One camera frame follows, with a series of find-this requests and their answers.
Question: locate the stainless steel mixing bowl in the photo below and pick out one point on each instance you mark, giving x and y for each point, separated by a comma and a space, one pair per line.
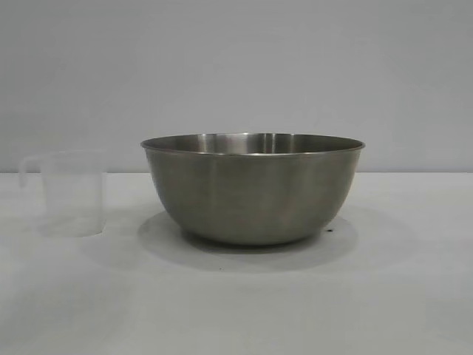
251, 192

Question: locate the clear plastic measuring cup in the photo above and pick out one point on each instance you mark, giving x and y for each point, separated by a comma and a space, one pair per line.
74, 199

